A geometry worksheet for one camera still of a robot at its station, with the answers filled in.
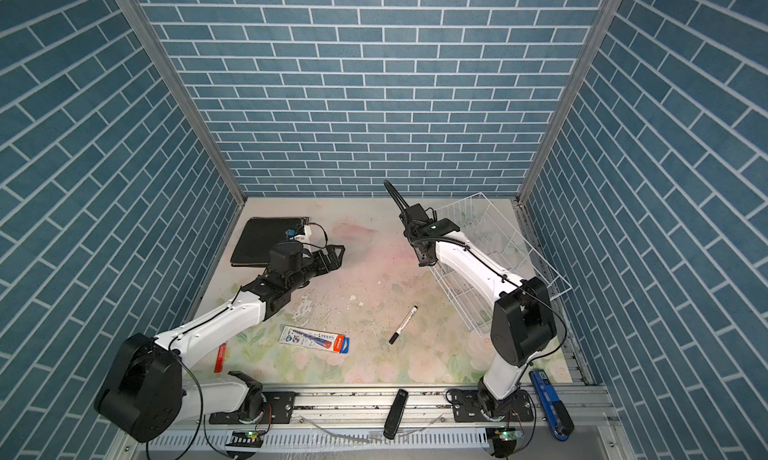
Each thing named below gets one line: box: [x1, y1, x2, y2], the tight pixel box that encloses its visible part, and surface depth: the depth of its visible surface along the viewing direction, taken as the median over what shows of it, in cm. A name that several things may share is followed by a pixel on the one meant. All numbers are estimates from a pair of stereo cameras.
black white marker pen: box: [388, 305, 418, 345], surface depth 88 cm
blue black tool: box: [529, 369, 575, 441], surface depth 72 cm
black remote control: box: [383, 389, 409, 440], surface depth 72 cm
